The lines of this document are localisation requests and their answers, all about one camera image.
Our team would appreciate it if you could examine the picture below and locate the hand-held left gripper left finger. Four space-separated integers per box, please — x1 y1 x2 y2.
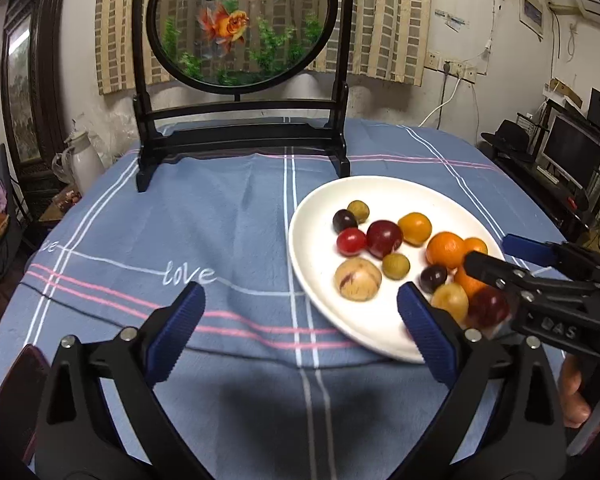
35 281 207 468

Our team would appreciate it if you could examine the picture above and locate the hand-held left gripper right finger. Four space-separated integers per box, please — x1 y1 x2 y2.
396 282 567 468

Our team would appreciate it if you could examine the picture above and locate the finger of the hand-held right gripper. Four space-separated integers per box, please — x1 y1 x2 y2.
461 251 600 306
501 233 600 283

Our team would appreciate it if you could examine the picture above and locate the dark red apple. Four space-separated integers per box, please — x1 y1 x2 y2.
467 285 512 332

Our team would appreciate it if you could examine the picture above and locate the dark purple plum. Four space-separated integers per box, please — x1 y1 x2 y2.
419 263 450 294
332 208 360 235

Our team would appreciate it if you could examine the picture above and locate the large orange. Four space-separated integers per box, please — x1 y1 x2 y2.
425 230 466 270

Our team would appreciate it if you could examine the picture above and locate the yellow orange mango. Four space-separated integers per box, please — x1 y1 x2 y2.
397 212 434 247

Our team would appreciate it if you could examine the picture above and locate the small red plum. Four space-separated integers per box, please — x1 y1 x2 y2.
365 219 405 260

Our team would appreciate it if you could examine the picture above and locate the red tomato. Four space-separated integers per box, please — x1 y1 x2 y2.
336 227 369 257

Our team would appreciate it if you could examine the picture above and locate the white oval plate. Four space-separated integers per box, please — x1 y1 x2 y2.
287 175 525 365

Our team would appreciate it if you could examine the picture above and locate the person's right hand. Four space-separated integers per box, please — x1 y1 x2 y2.
559 354 595 429

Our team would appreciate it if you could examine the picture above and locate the pale yellow round fruit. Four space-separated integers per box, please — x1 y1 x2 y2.
431 282 470 324

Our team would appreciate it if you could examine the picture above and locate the black media desk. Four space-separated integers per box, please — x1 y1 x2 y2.
480 142 600 241

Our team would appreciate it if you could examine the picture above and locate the speckled potato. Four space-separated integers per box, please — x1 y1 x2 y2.
333 257 384 302

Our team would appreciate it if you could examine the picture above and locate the computer monitor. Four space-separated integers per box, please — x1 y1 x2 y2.
539 113 600 192

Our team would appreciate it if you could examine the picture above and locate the black hat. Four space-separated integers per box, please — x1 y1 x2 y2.
480 119 537 164

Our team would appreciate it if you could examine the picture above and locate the blue plaid tablecloth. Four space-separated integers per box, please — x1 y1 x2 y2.
0 117 600 480

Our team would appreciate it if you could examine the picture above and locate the smartphone in red case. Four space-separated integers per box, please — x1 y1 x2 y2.
0 343 52 464

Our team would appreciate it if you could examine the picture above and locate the white thermos jug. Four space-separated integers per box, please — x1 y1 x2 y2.
52 127 106 196

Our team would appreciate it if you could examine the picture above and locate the beige checked curtain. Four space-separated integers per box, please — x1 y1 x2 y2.
95 0 434 96

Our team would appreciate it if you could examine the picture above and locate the dark wooden framed painting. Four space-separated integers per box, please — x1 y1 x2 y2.
0 0 74 197

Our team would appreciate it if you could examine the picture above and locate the round goldfish screen black stand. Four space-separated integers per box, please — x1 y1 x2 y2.
131 0 354 194

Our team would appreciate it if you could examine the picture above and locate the white power cable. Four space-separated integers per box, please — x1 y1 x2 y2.
419 76 462 129

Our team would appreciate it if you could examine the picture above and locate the small framed wall picture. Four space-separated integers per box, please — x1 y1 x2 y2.
518 0 545 41

